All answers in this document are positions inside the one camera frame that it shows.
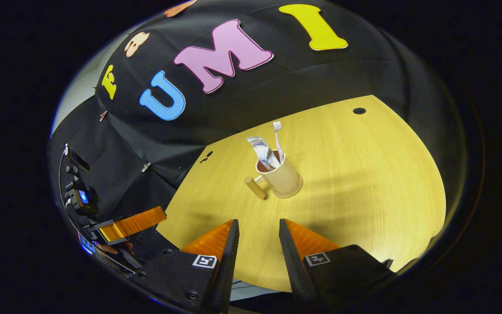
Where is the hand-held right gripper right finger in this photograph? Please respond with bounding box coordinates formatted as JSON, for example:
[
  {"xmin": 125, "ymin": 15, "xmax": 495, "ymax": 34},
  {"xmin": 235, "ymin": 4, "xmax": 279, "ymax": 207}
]
[{"xmin": 278, "ymin": 218, "xmax": 395, "ymax": 307}]

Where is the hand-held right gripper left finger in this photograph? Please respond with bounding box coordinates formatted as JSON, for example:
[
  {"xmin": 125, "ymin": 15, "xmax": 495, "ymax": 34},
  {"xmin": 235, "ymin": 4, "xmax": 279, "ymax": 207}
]
[{"xmin": 131, "ymin": 219, "xmax": 240, "ymax": 314}]

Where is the round cork coaster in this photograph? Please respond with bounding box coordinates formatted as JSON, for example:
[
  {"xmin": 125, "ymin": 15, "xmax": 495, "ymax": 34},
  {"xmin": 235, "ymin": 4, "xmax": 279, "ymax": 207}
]
[{"xmin": 273, "ymin": 183, "xmax": 304, "ymax": 200}]

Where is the beige cup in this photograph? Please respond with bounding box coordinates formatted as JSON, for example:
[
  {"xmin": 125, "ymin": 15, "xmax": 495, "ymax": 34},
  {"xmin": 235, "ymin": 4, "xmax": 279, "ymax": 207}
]
[{"xmin": 244, "ymin": 150, "xmax": 304, "ymax": 200}]

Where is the white toothpaste tube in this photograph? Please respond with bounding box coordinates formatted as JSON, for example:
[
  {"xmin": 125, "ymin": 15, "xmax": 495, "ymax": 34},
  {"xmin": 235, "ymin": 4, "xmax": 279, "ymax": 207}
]
[{"xmin": 246, "ymin": 136, "xmax": 280, "ymax": 171}]

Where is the pink toothbrush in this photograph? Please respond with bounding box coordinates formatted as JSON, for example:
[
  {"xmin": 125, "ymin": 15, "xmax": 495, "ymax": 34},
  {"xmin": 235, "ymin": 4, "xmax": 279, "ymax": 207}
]
[{"xmin": 273, "ymin": 121, "xmax": 285, "ymax": 164}]

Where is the wooden desktop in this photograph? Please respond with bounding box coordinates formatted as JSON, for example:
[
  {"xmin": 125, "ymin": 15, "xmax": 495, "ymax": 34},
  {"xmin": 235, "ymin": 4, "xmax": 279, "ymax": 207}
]
[{"xmin": 156, "ymin": 94, "xmax": 448, "ymax": 293}]

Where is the black backdrop cloth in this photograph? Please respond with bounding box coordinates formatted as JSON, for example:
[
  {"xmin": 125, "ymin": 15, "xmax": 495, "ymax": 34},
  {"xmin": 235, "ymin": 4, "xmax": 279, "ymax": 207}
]
[{"xmin": 48, "ymin": 0, "xmax": 469, "ymax": 245}]

